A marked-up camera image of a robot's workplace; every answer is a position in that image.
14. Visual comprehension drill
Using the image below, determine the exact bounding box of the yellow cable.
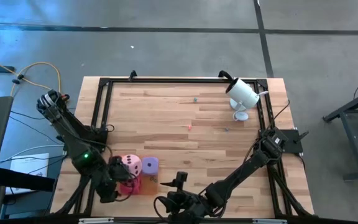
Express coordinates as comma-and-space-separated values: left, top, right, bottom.
0, 52, 62, 97

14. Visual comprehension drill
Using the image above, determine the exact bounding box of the red foam die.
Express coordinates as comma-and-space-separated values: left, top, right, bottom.
119, 175, 142, 196

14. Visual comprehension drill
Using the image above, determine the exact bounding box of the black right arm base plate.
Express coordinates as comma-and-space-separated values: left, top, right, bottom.
258, 129, 310, 155

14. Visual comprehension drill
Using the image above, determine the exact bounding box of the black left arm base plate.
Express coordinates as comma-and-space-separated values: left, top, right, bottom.
56, 126, 109, 153

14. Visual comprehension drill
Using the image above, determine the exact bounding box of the light pink foam die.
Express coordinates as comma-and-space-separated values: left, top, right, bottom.
120, 154, 143, 176

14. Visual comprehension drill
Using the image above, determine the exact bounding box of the white paper sheet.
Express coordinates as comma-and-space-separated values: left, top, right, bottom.
9, 152, 50, 195

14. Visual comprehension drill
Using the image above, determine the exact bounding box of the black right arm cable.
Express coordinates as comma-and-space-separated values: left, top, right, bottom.
152, 196, 170, 223

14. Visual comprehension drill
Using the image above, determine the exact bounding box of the white floor cable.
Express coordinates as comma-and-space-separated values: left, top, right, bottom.
0, 144, 65, 166

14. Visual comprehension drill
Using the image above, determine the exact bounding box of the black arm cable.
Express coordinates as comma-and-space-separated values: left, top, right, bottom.
116, 179, 137, 202
152, 196, 170, 223

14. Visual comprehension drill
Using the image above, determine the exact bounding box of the purple foam die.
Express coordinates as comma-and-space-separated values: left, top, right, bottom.
141, 156, 160, 176

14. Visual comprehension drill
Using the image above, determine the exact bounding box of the black metal frame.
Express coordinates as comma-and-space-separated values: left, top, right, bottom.
52, 77, 315, 218

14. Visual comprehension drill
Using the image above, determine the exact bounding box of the silver table bracket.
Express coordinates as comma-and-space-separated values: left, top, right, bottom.
252, 218, 288, 224
78, 217, 114, 224

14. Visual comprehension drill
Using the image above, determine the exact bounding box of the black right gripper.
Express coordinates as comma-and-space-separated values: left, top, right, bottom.
154, 170, 208, 220

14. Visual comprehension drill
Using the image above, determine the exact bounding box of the black desk beam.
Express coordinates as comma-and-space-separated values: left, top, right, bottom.
0, 167, 55, 192

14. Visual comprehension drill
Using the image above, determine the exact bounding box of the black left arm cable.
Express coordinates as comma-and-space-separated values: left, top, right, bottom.
116, 179, 137, 202

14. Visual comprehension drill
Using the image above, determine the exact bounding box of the black floor cable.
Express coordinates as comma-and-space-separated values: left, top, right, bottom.
9, 110, 67, 147

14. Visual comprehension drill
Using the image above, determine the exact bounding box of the white table camera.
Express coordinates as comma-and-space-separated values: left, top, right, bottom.
225, 77, 260, 122

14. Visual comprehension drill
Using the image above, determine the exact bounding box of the orange plastic tray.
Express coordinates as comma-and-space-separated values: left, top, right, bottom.
118, 174, 160, 197

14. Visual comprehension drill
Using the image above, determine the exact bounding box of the black metal table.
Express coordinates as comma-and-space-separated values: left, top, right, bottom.
323, 84, 358, 182

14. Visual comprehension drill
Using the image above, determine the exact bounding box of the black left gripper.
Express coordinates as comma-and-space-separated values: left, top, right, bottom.
96, 155, 135, 203

